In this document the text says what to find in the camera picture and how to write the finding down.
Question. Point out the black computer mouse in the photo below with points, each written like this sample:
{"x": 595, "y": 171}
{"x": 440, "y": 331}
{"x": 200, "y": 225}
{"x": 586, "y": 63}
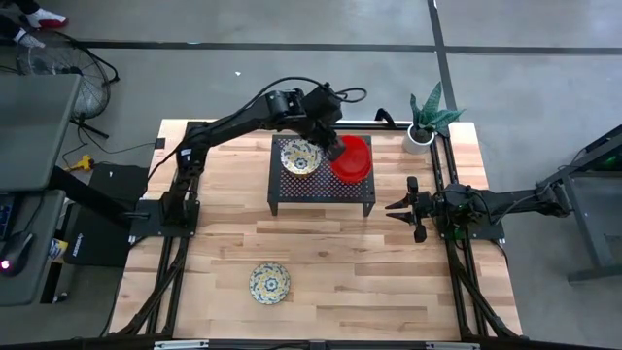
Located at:
{"x": 14, "y": 253}

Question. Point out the dark grey desk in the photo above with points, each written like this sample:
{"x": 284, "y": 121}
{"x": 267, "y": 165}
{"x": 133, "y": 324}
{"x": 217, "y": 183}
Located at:
{"x": 41, "y": 287}

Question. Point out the black clamp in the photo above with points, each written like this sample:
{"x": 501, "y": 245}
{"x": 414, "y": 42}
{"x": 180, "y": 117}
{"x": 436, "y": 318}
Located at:
{"x": 386, "y": 117}

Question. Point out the black computer case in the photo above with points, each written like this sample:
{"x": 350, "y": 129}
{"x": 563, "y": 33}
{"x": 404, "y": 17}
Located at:
{"x": 121, "y": 185}

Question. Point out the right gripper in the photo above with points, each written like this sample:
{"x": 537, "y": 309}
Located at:
{"x": 423, "y": 209}

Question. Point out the yellow power plug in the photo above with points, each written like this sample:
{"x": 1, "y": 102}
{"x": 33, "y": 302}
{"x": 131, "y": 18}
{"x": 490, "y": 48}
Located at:
{"x": 82, "y": 164}

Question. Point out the black aluminium table frame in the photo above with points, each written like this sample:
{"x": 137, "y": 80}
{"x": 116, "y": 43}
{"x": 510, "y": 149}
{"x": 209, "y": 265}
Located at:
{"x": 534, "y": 346}

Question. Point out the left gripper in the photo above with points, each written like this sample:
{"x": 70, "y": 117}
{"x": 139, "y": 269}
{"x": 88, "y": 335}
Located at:
{"x": 321, "y": 124}

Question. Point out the small black box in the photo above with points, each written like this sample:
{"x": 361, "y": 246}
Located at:
{"x": 160, "y": 144}

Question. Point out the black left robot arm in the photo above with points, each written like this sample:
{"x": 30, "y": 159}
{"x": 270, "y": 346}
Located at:
{"x": 228, "y": 124}

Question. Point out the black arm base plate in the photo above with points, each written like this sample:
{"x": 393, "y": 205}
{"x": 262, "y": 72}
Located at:
{"x": 491, "y": 232}
{"x": 146, "y": 219}

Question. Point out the snake plant in white pot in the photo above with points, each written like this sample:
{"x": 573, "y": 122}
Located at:
{"x": 418, "y": 143}

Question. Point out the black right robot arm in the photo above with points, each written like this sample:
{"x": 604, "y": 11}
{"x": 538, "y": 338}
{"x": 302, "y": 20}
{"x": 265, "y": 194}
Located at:
{"x": 510, "y": 201}

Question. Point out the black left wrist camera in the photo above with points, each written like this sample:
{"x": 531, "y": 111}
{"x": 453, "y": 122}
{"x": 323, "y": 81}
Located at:
{"x": 325, "y": 99}

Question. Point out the dark metal stand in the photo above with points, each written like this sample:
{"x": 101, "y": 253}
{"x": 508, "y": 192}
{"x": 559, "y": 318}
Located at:
{"x": 583, "y": 228}

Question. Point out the red plastic bowl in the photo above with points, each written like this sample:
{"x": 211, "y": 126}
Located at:
{"x": 359, "y": 146}
{"x": 352, "y": 176}

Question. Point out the black perforated metal riser shelf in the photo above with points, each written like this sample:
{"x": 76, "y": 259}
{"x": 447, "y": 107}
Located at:
{"x": 321, "y": 189}

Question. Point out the person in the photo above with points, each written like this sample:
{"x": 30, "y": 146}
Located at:
{"x": 46, "y": 19}

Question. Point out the black desk foot bar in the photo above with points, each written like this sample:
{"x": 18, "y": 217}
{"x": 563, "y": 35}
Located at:
{"x": 87, "y": 194}

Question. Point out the yellow bowl blue floral inside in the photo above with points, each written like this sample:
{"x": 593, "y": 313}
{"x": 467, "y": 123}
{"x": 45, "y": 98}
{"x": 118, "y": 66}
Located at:
{"x": 269, "y": 284}
{"x": 299, "y": 160}

